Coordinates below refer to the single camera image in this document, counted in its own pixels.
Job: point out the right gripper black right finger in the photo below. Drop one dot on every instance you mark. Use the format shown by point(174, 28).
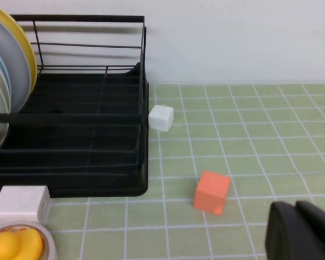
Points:
point(323, 230)

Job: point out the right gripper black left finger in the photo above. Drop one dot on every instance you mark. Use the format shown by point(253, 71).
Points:
point(287, 235)

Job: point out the yellow plate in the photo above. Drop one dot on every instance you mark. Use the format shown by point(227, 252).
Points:
point(29, 59)

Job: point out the grey plate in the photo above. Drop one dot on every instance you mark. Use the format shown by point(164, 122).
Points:
point(16, 62)

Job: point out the sage green plate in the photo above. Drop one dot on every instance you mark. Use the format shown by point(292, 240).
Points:
point(0, 90)

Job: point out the light blue plate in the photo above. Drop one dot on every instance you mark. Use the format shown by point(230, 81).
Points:
point(6, 73)

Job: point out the orange cube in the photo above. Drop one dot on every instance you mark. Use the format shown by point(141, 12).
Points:
point(211, 193)

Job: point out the green checked tablecloth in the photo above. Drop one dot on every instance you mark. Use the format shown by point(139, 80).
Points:
point(260, 151)

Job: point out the small white charger cube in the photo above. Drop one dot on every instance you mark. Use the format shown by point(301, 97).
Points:
point(161, 118)

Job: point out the black plastic drain tray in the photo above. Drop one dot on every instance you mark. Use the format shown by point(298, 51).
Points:
point(111, 189)

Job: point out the large white power adapter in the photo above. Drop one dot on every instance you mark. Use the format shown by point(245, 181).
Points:
point(21, 203)

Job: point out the yellow rubber duck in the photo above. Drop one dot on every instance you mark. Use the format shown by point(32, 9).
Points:
point(16, 243)

